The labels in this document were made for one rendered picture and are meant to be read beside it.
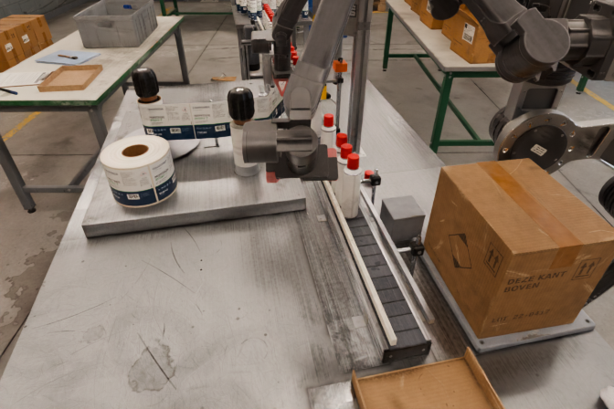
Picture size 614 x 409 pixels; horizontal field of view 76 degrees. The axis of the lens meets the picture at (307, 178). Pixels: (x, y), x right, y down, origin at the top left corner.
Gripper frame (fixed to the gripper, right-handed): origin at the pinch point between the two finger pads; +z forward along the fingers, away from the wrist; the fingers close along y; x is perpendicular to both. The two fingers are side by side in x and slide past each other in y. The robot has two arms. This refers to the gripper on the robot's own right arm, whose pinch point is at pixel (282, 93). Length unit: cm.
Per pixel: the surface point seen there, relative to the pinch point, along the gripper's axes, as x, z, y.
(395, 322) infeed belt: 12, 20, 82
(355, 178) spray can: 13.1, 6.0, 45.9
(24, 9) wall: -321, 100, -612
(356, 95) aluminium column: 26.4, 1.2, 3.0
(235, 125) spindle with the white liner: -17.7, 3.2, 14.9
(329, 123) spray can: 12.2, 3.0, 19.0
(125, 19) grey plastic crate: -83, 15, -175
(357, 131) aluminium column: 28.1, 16.1, 3.2
